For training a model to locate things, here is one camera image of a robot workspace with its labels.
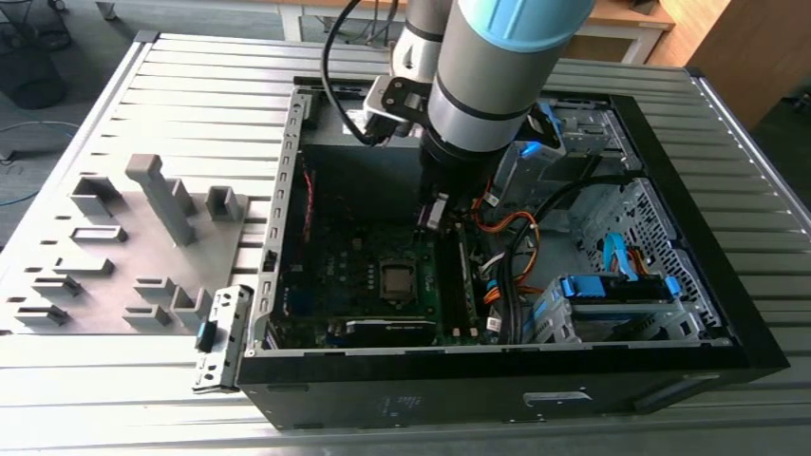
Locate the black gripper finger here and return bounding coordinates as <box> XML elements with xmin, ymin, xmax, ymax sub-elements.
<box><xmin>417</xmin><ymin>191</ymin><xmax>451</xmax><ymax>232</ymax></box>

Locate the grey parts rack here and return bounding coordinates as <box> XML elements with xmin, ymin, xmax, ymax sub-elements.
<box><xmin>0</xmin><ymin>152</ymin><xmax>273</xmax><ymax>336</ymax></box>

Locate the wooden desk white frame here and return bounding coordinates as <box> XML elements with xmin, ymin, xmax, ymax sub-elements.
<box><xmin>563</xmin><ymin>0</ymin><xmax>678</xmax><ymax>66</ymax></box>

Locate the black graphics card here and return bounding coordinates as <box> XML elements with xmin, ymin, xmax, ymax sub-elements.
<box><xmin>345</xmin><ymin>318</ymin><xmax>441</xmax><ymax>348</ymax></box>

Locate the orange wire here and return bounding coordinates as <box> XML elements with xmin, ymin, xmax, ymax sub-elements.
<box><xmin>485</xmin><ymin>283</ymin><xmax>546</xmax><ymax>306</ymax></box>
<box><xmin>473</xmin><ymin>178</ymin><xmax>545</xmax><ymax>286</ymax></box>

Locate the green motherboard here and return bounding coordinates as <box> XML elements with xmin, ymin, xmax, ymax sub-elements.
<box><xmin>275</xmin><ymin>203</ymin><xmax>499</xmax><ymax>349</ymax></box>

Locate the wooden cabinet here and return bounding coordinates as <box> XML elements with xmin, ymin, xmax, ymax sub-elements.
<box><xmin>646</xmin><ymin>0</ymin><xmax>811</xmax><ymax>132</ymax></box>

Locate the black round wire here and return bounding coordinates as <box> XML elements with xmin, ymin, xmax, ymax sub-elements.
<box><xmin>511</xmin><ymin>180</ymin><xmax>640</xmax><ymax>344</ymax></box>

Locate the grey power supply unit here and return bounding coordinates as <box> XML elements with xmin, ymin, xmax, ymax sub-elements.
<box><xmin>301</xmin><ymin>100</ymin><xmax>427</xmax><ymax>227</ymax></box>

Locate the blue floor cable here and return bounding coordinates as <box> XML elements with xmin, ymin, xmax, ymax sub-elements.
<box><xmin>0</xmin><ymin>187</ymin><xmax>43</xmax><ymax>208</ymax></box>

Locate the red twisted wire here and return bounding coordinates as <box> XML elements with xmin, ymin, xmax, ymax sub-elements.
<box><xmin>302</xmin><ymin>168</ymin><xmax>318</xmax><ymax>241</ymax></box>

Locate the black RAM slot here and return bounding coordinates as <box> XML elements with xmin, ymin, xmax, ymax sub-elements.
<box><xmin>439</xmin><ymin>230</ymin><xmax>454</xmax><ymax>336</ymax></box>
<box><xmin>461</xmin><ymin>223</ymin><xmax>482</xmax><ymax>336</ymax></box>
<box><xmin>445</xmin><ymin>227</ymin><xmax>463</xmax><ymax>336</ymax></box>

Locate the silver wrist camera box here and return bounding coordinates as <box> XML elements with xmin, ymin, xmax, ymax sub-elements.
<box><xmin>362</xmin><ymin>74</ymin><xmax>427</xmax><ymax>125</ymax></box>

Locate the black PC case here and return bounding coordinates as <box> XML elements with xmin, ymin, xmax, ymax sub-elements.
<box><xmin>235</xmin><ymin>74</ymin><xmax>794</xmax><ymax>431</ymax></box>

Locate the black SATA wire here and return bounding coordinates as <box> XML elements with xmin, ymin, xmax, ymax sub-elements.
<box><xmin>499</xmin><ymin>173</ymin><xmax>648</xmax><ymax>344</ymax></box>

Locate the black camera cable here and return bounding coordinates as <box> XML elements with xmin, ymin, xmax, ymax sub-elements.
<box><xmin>319</xmin><ymin>0</ymin><xmax>414</xmax><ymax>149</ymax></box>

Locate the blue plastic rail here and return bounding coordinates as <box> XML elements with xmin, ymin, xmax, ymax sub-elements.
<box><xmin>530</xmin><ymin>294</ymin><xmax>553</xmax><ymax>343</ymax></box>

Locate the blue flat SATA wire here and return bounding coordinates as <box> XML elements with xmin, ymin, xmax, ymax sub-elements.
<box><xmin>605</xmin><ymin>231</ymin><xmax>648</xmax><ymax>281</ymax></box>

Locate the white floor cable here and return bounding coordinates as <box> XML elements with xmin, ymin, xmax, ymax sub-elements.
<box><xmin>0</xmin><ymin>120</ymin><xmax>83</xmax><ymax>137</ymax></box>

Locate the metal bracket blue latch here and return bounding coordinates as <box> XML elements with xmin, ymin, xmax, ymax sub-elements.
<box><xmin>191</xmin><ymin>283</ymin><xmax>255</xmax><ymax>394</ymax></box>

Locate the grey metal disk bay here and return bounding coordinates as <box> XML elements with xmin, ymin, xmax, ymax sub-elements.
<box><xmin>494</xmin><ymin>98</ymin><xmax>646</xmax><ymax>224</ymax></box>
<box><xmin>530</xmin><ymin>275</ymin><xmax>716</xmax><ymax>344</ymax></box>

